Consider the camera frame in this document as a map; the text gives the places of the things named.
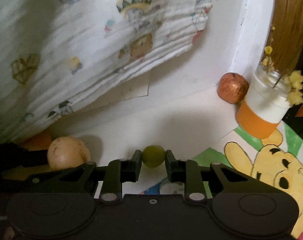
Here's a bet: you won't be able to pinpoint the small green lime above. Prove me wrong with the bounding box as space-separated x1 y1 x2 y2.
142 145 165 168

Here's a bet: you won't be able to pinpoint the beige round melon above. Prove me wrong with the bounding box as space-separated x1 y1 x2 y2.
47 137 91 170

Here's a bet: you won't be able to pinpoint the colourful cartoon table mat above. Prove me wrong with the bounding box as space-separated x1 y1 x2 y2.
132 122 303 239

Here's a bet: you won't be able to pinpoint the red apple by jar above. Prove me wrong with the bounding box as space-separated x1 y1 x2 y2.
217 73 249 104

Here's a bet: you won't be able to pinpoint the orange white flower jar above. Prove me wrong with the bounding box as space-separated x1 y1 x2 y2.
236 64 290 139

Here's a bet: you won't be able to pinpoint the yellow dried flowers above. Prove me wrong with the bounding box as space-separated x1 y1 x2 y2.
260 24 303 107

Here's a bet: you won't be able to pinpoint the white cartoon print cloth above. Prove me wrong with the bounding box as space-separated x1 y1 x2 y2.
0 0 212 143

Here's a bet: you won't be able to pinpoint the brown wooden door frame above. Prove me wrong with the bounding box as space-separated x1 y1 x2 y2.
266 0 303 74

